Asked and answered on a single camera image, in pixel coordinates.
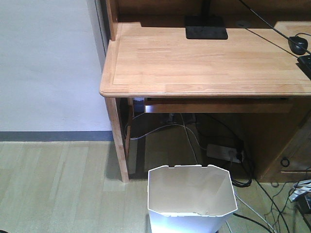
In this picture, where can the white plastic trash bin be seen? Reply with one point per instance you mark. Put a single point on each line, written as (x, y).
(189, 199)

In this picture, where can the white power strip under desk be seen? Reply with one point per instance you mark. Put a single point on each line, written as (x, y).
(224, 153)

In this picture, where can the black monitor stand base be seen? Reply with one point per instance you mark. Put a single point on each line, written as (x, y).
(205, 26)

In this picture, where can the wooden desk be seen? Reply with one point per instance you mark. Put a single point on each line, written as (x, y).
(251, 72)

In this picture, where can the black keyboard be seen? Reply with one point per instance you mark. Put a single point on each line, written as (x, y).
(304, 63)

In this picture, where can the black computer mouse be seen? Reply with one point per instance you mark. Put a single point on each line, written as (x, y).
(298, 45)

